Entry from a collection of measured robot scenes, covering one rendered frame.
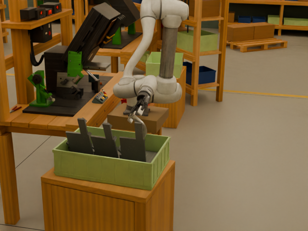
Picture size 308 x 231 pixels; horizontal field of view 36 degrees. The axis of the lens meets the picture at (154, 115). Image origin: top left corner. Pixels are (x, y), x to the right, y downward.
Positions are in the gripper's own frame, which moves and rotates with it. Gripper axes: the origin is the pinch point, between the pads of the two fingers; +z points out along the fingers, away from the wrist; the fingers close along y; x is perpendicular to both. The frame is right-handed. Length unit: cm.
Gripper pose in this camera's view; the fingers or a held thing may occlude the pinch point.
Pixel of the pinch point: (135, 115)
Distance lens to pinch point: 272.1
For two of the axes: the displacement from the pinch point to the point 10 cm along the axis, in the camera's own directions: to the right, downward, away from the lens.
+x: 7.2, 6.5, 2.6
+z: -2.3, 5.7, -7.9
